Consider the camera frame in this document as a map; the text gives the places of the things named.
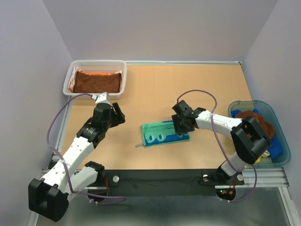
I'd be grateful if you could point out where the aluminium frame rail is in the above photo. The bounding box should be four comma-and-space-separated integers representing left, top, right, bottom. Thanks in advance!
27, 96, 294, 226

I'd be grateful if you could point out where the white perforated plastic basket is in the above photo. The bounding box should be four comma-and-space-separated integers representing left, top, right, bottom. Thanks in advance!
63, 60, 127, 99

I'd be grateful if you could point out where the orange Doraemon towel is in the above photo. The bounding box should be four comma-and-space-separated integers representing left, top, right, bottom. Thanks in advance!
68, 65, 124, 92

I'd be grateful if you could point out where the brown towel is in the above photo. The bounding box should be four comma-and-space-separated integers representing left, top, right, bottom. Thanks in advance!
72, 71, 123, 93
233, 110, 276, 139

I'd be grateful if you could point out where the teal plastic tub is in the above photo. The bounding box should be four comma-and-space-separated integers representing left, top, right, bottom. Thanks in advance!
228, 100, 291, 168

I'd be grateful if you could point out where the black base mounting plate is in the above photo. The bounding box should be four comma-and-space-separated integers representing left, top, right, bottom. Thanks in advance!
87, 168, 245, 203

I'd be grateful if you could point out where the blue towel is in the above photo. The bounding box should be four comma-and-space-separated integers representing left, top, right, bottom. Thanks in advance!
231, 109, 283, 159

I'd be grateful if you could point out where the teal patterned towel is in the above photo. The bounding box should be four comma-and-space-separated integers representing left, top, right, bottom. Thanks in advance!
135, 120, 190, 147

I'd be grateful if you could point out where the yellow towel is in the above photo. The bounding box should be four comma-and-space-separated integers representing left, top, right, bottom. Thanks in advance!
256, 150, 270, 163

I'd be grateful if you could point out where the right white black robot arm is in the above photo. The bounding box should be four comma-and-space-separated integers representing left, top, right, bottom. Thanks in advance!
172, 100, 270, 184

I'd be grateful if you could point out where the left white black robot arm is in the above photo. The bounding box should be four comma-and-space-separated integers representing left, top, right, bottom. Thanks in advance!
28, 101, 125, 222

